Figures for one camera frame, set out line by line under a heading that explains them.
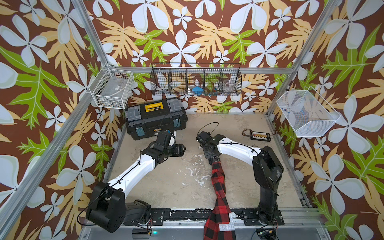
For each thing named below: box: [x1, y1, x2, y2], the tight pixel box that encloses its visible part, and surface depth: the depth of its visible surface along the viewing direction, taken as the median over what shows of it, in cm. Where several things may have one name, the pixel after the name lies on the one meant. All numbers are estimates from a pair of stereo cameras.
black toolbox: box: [125, 97, 188, 141], surface depth 100 cm
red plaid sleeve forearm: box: [203, 161, 237, 240], surface depth 73 cm
